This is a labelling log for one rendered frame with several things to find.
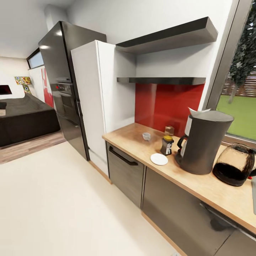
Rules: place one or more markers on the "saucer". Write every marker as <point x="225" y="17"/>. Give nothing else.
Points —
<point x="159" y="159"/>

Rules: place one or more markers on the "bottle of coffee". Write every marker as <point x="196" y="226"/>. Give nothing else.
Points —
<point x="167" y="142"/>

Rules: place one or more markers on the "water glass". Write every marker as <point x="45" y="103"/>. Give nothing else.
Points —
<point x="169" y="131"/>

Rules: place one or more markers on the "coffee maker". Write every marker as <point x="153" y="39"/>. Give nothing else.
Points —
<point x="204" y="134"/>

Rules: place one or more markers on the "countertop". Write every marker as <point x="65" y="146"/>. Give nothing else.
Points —
<point x="234" y="202"/>

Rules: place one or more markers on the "coffee cup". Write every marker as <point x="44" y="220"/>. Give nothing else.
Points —
<point x="146" y="136"/>

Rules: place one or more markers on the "paper coffee filter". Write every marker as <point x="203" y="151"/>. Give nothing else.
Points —
<point x="194" y="113"/>

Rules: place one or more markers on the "electric kettle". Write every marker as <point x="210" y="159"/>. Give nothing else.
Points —
<point x="234" y="165"/>

